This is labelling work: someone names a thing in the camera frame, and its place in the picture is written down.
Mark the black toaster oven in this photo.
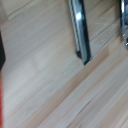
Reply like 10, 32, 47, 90
119, 0, 128, 51

